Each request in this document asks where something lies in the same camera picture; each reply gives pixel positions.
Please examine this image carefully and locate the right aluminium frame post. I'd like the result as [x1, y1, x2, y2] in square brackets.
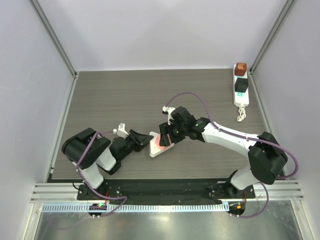
[249, 0, 296, 75]

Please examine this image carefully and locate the red-brown plug adapter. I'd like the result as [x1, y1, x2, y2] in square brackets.
[234, 62, 247, 76]

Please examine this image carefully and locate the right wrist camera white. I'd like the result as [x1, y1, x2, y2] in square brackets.
[162, 106, 176, 125]

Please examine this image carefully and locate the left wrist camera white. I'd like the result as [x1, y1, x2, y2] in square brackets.
[113, 123, 129, 139]

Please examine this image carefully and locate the aluminium frame post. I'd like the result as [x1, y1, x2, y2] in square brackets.
[249, 0, 296, 75]
[29, 0, 77, 79]

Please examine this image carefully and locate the white slotted cable duct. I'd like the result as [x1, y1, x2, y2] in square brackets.
[42, 202, 230, 214]

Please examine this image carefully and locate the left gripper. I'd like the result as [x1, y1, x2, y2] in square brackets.
[118, 130, 152, 162]

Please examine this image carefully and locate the white power strip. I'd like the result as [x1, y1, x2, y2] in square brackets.
[232, 62, 250, 107]

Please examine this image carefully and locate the pink cube plug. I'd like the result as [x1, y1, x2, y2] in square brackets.
[154, 134, 174, 151]

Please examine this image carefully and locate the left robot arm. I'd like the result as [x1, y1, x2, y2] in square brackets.
[61, 123, 154, 200]

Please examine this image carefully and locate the black plug adapter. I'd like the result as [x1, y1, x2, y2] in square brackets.
[234, 77, 249, 93]

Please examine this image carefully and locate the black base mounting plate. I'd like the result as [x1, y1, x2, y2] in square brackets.
[77, 177, 256, 204]

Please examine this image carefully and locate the white triangular socket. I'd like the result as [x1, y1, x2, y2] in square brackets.
[149, 131, 173, 158]

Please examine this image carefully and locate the left aluminium frame post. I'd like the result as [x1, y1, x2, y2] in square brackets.
[29, 0, 77, 79]

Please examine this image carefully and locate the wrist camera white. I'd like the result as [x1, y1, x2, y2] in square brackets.
[162, 106, 176, 125]
[113, 123, 129, 139]

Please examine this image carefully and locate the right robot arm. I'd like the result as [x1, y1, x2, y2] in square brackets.
[159, 106, 288, 198]

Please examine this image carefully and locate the white coiled power cord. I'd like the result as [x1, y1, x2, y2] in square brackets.
[236, 104, 247, 123]

